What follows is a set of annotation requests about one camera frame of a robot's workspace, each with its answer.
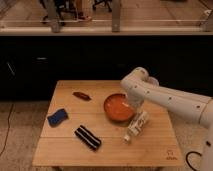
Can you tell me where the clear plastic bottle white label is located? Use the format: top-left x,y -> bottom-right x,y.
124,111 -> 149,142

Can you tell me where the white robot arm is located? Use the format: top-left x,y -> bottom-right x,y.
121,67 -> 213,171

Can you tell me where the orange ceramic bowl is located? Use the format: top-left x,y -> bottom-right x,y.
104,93 -> 134,122

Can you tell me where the brown chocolate bar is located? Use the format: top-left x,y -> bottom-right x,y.
73,92 -> 91,101

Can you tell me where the wooden table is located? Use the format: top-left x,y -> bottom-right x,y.
33,80 -> 183,167

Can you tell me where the clear plastic cup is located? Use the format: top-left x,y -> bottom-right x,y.
148,77 -> 159,86

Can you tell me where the blue sponge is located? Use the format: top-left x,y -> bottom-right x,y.
47,109 -> 68,127

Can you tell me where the black office chair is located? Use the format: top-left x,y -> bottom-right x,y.
91,0 -> 113,13

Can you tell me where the black cable right floor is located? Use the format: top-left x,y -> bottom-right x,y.
185,150 -> 205,171

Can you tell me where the black cable floor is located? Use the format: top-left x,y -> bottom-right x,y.
185,150 -> 205,171
0,99 -> 16,158

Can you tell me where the black cable left floor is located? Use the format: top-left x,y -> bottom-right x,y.
0,99 -> 16,158

